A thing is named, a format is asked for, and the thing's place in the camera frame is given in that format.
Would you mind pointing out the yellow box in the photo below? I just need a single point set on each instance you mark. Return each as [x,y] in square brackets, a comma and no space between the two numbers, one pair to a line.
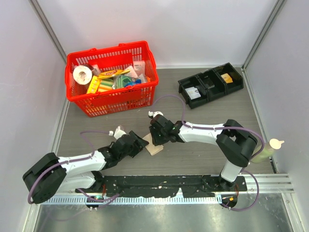
[93,86]

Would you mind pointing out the beige leather card holder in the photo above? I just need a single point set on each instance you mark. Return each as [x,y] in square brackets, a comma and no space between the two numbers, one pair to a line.
[151,148]

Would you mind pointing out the black bin right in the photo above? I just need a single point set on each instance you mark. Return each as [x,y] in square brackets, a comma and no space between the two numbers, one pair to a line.
[237,84]

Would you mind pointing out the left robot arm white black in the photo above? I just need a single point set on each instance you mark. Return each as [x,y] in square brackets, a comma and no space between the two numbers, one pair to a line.
[52,174]

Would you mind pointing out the green packaged item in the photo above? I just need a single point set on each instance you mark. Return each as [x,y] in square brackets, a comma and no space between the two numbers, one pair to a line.
[120,81]

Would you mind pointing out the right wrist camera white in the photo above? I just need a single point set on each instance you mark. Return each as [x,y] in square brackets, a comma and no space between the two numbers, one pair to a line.
[152,114]

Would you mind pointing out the white card in bin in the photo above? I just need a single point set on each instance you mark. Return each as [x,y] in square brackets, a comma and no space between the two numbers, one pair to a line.
[193,93]

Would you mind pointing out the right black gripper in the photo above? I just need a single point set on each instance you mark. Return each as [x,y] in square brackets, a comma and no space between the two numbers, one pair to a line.
[156,140]

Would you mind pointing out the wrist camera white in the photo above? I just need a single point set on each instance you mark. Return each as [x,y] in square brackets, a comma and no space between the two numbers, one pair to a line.
[118,131]
[152,114]

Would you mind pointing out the yellow green sponge pack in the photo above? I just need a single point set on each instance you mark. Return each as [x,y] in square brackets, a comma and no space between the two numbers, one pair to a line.
[105,85]

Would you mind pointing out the black bin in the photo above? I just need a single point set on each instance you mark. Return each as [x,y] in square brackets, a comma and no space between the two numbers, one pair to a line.
[213,83]
[193,81]
[237,84]

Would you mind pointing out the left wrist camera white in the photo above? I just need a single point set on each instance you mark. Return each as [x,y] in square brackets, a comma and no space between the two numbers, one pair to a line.
[118,131]

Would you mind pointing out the black bin left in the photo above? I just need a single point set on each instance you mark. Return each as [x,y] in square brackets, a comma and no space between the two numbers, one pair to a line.
[193,81]

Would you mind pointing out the black bin middle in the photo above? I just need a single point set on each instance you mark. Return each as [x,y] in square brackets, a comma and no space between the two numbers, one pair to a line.
[213,83]

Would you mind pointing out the gold card in bin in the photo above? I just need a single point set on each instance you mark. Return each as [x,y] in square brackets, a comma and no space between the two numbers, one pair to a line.
[227,78]

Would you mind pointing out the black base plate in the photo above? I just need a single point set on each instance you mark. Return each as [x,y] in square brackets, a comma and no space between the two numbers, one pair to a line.
[164,186]

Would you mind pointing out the white cable duct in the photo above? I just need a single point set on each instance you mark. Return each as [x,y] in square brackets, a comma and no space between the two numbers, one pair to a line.
[178,199]

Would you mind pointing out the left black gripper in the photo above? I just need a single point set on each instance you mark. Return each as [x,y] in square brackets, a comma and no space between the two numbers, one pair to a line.
[137,147]

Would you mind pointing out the white pink box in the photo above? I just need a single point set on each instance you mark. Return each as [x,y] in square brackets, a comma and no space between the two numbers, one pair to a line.
[139,67]

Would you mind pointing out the red plastic shopping basket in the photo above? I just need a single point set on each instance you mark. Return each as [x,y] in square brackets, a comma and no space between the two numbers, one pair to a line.
[112,58]

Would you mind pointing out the yellow snack bag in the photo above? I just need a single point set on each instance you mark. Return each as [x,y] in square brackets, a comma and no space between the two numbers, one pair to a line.
[111,73]

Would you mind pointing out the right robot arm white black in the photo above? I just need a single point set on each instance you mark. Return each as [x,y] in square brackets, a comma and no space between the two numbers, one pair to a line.
[236,143]

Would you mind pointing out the green liquid squeeze bottle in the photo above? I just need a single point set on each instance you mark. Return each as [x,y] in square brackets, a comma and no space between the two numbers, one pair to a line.
[268,151]

